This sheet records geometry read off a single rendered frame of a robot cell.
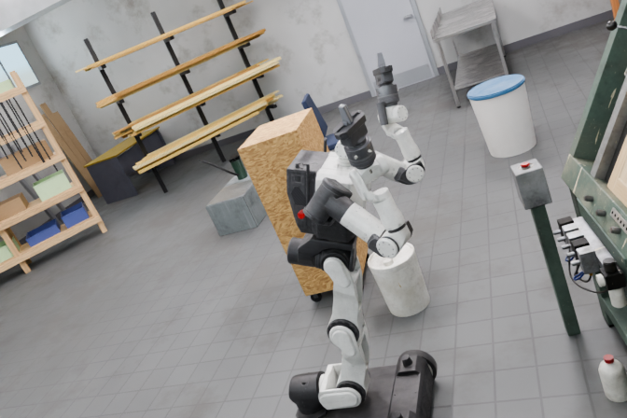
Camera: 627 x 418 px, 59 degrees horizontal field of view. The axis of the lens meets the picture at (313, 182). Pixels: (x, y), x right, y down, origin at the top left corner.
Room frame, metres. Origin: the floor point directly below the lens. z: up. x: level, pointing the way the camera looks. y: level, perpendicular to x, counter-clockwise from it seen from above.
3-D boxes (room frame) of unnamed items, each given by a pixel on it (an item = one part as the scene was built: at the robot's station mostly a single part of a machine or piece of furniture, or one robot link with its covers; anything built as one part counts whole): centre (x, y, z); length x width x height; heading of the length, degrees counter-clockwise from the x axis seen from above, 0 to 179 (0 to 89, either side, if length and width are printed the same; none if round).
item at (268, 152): (3.64, 0.09, 0.63); 0.50 x 0.42 x 1.25; 161
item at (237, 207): (5.90, 0.84, 0.38); 0.77 x 0.61 x 0.77; 156
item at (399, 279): (3.03, -0.26, 0.24); 0.32 x 0.30 x 0.47; 156
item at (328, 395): (2.19, 0.24, 0.28); 0.21 x 0.20 x 0.13; 66
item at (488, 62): (7.25, -2.69, 0.50); 1.99 x 0.74 x 1.00; 156
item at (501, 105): (4.69, -1.82, 0.31); 0.50 x 0.50 x 0.62
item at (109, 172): (9.99, 2.87, 0.38); 1.44 x 0.74 x 0.77; 156
